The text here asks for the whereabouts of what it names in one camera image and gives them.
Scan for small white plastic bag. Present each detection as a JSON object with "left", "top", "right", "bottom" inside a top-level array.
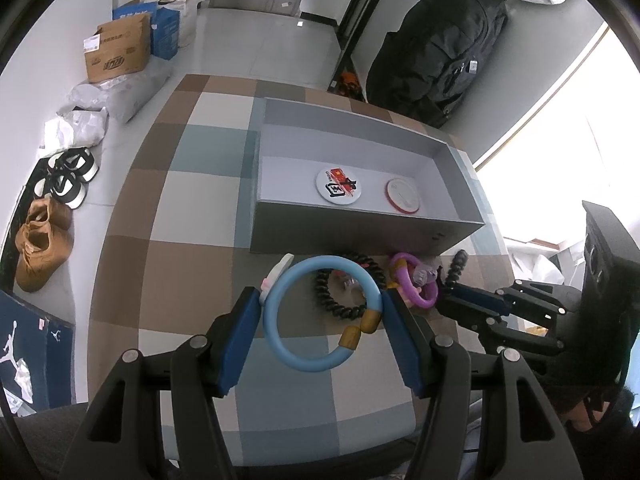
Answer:
[{"left": 40, "top": 107, "right": 108, "bottom": 151}]

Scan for purple ring hair tie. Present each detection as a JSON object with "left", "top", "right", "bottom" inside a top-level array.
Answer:
[{"left": 389, "top": 252, "right": 440, "bottom": 310}]

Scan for blue shoe box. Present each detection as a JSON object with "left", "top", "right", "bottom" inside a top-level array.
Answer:
[{"left": 0, "top": 289, "right": 76, "bottom": 416}]

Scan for person's dark grey trousers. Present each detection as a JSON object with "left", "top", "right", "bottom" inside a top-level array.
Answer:
[{"left": 0, "top": 402, "right": 171, "bottom": 480}]

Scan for light blue bracelet gold beads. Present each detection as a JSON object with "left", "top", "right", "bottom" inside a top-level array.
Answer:
[{"left": 262, "top": 255, "right": 385, "bottom": 373}]

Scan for black spiral hair tie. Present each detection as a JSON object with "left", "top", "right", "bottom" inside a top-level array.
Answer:
[{"left": 314, "top": 252, "right": 387, "bottom": 320}]

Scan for black white sandal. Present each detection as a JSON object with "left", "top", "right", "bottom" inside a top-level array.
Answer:
[
  {"left": 34, "top": 170, "right": 88, "bottom": 209},
  {"left": 47, "top": 147, "right": 98, "bottom": 183}
]

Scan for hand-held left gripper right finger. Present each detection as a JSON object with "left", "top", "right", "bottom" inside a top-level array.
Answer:
[{"left": 381, "top": 290, "right": 583, "bottom": 480}]

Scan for checkered tablecloth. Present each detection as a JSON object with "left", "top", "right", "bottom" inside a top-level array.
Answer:
[{"left": 87, "top": 74, "right": 511, "bottom": 466}]

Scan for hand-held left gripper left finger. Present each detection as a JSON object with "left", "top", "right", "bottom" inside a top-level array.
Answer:
[{"left": 60, "top": 286, "right": 264, "bottom": 480}]

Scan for red rimmed round badge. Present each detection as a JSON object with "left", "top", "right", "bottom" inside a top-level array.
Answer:
[{"left": 385, "top": 177, "right": 422, "bottom": 215}]

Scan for black bumpy hair tie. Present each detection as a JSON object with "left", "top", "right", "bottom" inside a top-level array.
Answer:
[{"left": 451, "top": 249, "right": 470, "bottom": 287}]

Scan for large white plastic bag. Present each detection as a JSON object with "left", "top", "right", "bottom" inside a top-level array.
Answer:
[{"left": 59, "top": 57, "right": 173, "bottom": 123}]

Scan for white round badge red print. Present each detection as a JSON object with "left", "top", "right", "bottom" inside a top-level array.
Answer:
[{"left": 316, "top": 166, "right": 360, "bottom": 206}]

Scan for blue cardboard box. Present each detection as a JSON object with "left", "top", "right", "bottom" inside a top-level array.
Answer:
[{"left": 112, "top": 1, "right": 180, "bottom": 61}]

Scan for grey box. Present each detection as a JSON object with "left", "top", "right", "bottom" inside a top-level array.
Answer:
[{"left": 248, "top": 97, "right": 487, "bottom": 256}]

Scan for white cloth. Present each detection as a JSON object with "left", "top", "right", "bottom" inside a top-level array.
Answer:
[{"left": 502, "top": 236, "right": 586, "bottom": 288}]

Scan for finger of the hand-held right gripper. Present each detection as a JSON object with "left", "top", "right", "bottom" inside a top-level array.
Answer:
[
  {"left": 436, "top": 266, "right": 581, "bottom": 328},
  {"left": 472, "top": 316, "right": 563, "bottom": 361}
]

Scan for white pink hair clip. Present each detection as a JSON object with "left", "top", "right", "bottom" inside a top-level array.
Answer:
[{"left": 260, "top": 254, "right": 293, "bottom": 305}]

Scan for black backpack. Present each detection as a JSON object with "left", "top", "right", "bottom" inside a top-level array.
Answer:
[{"left": 366, "top": 0, "right": 510, "bottom": 128}]

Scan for small clear hair clip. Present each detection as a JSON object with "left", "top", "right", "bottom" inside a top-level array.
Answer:
[{"left": 332, "top": 270, "right": 362, "bottom": 292}]

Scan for brown shoe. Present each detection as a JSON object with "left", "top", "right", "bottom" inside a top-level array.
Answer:
[
  {"left": 14, "top": 225, "right": 75, "bottom": 293},
  {"left": 25, "top": 197, "right": 73, "bottom": 241}
]

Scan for brown cardboard box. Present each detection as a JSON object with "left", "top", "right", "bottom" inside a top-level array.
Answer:
[{"left": 82, "top": 14, "right": 152, "bottom": 84}]

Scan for black floor mat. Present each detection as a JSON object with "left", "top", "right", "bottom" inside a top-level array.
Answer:
[{"left": 0, "top": 157, "right": 56, "bottom": 266}]

